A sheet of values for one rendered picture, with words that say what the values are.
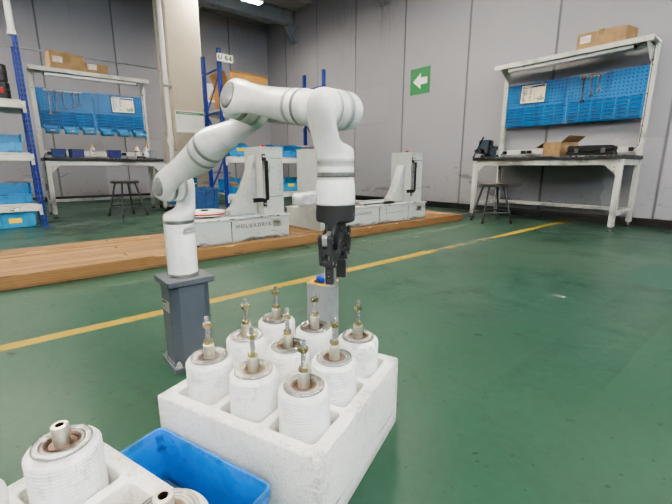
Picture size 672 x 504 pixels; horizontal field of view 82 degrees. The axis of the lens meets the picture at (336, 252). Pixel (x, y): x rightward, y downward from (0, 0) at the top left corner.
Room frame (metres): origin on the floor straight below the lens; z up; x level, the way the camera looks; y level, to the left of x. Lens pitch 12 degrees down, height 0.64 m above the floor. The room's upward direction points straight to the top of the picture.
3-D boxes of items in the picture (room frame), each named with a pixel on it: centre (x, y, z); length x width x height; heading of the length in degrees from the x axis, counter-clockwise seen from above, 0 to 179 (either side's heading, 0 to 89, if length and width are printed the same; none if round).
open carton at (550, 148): (4.63, -2.61, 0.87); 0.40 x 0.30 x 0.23; 26
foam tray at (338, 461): (0.79, 0.11, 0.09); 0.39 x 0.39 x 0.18; 62
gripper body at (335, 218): (0.73, 0.00, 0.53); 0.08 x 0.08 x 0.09
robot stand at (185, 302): (1.20, 0.49, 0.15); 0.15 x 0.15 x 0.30; 40
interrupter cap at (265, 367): (0.69, 0.16, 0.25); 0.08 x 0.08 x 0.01
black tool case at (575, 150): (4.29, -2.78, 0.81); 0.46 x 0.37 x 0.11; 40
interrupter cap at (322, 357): (0.74, 0.00, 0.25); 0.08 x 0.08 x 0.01
